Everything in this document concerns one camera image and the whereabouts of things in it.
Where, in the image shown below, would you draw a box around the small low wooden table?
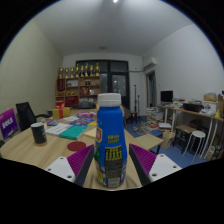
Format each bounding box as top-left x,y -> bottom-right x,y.
134,133 -> 164,155

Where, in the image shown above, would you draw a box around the brown paper bag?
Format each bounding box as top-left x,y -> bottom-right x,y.
161,130 -> 176,150

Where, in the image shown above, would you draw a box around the white open booklet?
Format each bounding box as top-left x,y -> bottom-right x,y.
45,122 -> 73,136

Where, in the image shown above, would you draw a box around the white round stool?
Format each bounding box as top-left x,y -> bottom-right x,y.
183,130 -> 207,158

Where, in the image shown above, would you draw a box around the black office chair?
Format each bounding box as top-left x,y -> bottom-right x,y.
15,101 -> 51,132

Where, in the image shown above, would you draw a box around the white wall air conditioner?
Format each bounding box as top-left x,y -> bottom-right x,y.
142,57 -> 158,72

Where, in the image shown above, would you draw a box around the pile of books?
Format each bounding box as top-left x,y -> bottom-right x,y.
138,107 -> 164,134

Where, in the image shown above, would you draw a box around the grey armchair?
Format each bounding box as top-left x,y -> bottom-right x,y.
120,104 -> 132,127

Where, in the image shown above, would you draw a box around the pale yellow paper envelope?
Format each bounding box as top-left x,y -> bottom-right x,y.
83,127 -> 98,139

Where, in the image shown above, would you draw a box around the black floor stand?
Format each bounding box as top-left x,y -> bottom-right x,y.
133,84 -> 141,124

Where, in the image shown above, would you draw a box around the teal book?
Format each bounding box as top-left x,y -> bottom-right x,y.
58,124 -> 89,141

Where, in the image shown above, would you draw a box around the wooden stool black legs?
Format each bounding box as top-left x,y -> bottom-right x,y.
172,124 -> 196,149

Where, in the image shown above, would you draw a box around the long wooden side desk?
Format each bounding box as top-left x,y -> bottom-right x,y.
159,104 -> 224,161

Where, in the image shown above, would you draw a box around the blue drink bottle white cap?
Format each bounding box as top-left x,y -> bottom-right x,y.
93,92 -> 129,189

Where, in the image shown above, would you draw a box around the colourful blue book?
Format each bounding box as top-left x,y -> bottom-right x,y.
41,118 -> 60,127

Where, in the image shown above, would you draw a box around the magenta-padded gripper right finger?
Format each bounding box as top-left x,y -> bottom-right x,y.
128,143 -> 183,187

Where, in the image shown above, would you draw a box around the cardboard box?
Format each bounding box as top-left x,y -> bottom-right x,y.
203,93 -> 218,103

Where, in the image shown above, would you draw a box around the yellow gift box red ribbon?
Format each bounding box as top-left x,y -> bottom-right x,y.
52,103 -> 72,120

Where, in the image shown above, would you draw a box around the black computer monitor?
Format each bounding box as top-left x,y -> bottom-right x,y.
160,90 -> 174,103

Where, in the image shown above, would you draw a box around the black printer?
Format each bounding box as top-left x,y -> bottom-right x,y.
182,102 -> 204,113

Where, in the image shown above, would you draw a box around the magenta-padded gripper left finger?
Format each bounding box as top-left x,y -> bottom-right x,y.
44,143 -> 96,188

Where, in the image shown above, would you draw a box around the flat round red coaster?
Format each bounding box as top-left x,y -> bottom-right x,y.
66,140 -> 87,152

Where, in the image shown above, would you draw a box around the wooden shelf unit with trophies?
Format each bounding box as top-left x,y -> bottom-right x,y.
54,63 -> 102,108

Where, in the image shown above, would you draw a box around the dark mug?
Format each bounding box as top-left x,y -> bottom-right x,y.
30,122 -> 48,147

